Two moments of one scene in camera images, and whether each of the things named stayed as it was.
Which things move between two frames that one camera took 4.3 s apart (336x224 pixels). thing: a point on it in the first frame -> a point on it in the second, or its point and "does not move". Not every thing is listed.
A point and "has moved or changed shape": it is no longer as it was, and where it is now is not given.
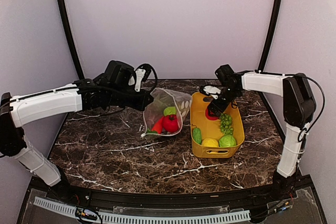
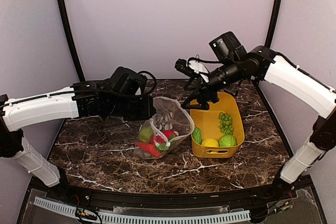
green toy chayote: x=168 y=110 -> x=145 y=134
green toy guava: x=227 y=140 does not move
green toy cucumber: x=197 y=134 does not move
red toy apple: x=170 y=123 -> x=169 y=134
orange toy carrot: x=158 y=126 -> x=148 y=148
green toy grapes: x=226 y=123 does not move
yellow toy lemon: x=210 y=142 does not move
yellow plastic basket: x=199 y=103 does not move
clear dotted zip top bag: x=165 y=112 has moved or changed shape
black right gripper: x=221 y=107 -> x=202 y=97
